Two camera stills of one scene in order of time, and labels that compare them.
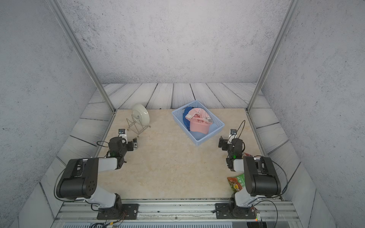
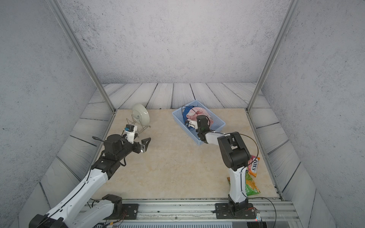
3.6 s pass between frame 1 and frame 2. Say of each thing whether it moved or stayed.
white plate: stayed
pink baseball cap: stayed
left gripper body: moved
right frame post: stayed
